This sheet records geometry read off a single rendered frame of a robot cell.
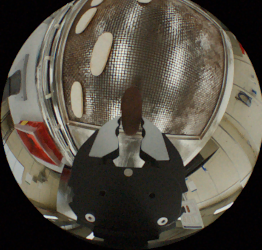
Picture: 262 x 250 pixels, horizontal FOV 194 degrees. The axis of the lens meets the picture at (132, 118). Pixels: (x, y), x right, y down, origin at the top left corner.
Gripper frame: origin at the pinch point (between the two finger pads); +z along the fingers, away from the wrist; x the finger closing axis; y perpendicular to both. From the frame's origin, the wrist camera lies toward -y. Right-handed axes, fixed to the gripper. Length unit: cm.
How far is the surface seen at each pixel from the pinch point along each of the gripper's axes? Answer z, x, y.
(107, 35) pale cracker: 4.5, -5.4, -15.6
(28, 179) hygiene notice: -148, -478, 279
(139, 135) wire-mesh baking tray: 4.9, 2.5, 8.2
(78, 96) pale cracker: 4.4, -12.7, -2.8
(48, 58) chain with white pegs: 6.5, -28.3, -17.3
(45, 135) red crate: 5, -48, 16
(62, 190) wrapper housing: -18, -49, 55
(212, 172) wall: 7, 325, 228
